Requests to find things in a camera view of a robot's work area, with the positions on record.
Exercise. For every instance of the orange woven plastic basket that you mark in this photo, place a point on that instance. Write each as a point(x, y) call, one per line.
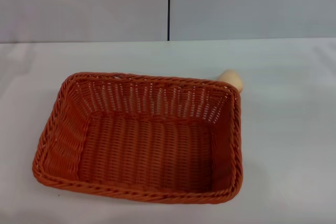
point(147, 150)

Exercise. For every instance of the pale toy peach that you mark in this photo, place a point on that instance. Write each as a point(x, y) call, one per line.
point(232, 77)

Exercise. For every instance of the dark vertical wall strip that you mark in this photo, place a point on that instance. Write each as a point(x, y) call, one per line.
point(168, 6)

